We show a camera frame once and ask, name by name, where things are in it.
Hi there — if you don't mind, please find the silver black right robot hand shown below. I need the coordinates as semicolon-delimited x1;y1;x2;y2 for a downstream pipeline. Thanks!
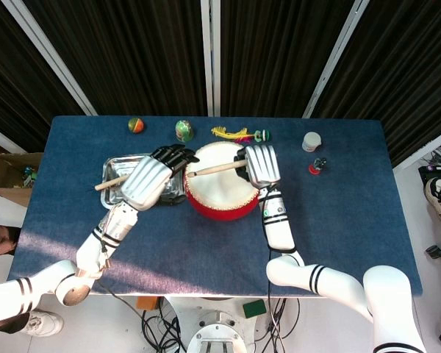
233;143;282;188

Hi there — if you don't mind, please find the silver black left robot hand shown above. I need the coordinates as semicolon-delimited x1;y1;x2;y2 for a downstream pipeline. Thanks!
120;144;201;212

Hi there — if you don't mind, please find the wooden drumstick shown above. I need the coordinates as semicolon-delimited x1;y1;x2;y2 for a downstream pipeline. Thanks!
94;174;130;192
188;162;246;178

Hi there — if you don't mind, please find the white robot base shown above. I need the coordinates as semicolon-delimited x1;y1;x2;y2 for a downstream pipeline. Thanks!
167;296;270;353

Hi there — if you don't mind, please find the shiny metal rectangular tray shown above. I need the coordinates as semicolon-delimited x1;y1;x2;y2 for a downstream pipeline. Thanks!
101;154;187;210

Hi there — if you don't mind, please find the red drum white head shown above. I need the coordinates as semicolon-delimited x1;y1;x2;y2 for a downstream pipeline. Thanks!
182;141;261;221

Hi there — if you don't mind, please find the yellow pink feather shuttlecock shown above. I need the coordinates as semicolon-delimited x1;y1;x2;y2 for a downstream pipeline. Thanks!
210;126;273;144

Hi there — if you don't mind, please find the small red base figurine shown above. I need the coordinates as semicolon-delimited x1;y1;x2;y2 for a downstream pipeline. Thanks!
308;157;328;177

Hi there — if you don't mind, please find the white plastic jar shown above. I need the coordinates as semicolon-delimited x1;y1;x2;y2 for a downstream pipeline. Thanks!
301;132;323;153

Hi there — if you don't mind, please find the orange green toy ball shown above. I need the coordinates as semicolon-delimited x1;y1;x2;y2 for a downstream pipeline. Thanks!
127;117;146;134

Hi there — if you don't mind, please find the green patterned small cup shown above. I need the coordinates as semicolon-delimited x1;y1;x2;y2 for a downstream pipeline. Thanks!
174;120;196;143

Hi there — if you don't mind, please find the orange block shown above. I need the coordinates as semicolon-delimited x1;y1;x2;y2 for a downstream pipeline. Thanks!
136;296;159;312

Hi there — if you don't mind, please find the black pleated curtain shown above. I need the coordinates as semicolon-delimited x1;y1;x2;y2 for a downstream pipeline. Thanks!
0;0;441;167

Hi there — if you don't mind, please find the brown cardboard box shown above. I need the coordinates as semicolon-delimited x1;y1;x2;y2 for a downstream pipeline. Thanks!
0;137;44;207

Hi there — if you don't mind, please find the green block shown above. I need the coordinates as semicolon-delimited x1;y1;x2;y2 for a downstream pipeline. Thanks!
242;299;268;319

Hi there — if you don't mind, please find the black chair base leg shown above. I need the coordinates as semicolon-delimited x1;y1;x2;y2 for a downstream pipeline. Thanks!
425;244;441;266

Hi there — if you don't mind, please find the white frame post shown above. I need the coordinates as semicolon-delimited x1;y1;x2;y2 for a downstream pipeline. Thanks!
0;121;27;154
0;0;98;117
302;0;373;119
392;124;441;171
200;0;222;118

